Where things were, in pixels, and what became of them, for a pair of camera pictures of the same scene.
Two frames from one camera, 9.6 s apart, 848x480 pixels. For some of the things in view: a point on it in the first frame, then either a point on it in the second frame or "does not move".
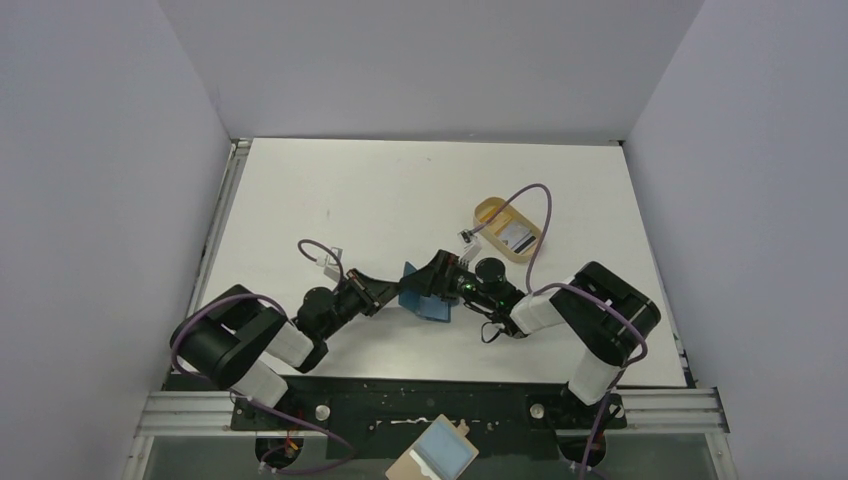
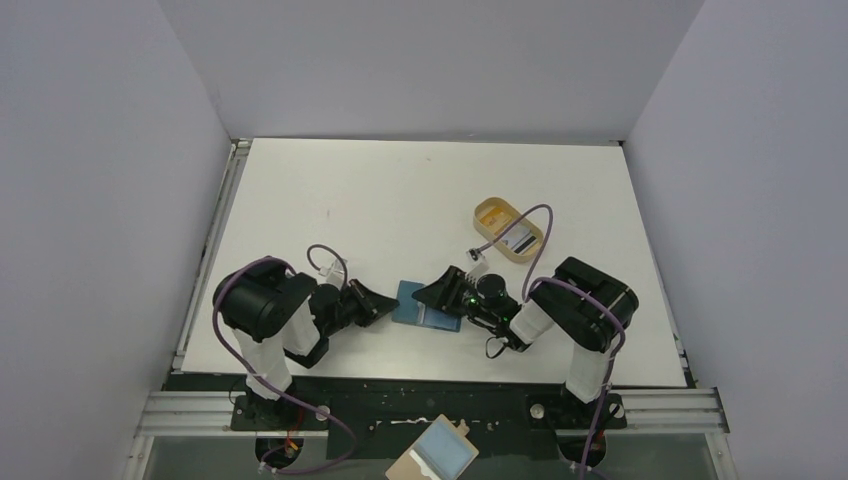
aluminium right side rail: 691,380 does not move
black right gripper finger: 420,281 → 444,293
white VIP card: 518,237 does not move
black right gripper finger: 445,260 → 457,273
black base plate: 376,417 does not move
